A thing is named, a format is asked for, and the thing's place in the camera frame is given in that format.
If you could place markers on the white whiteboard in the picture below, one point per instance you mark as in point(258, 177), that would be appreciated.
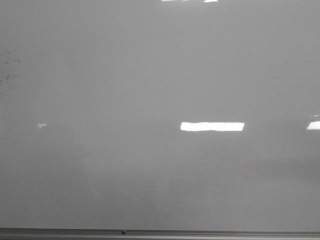
point(160, 115)

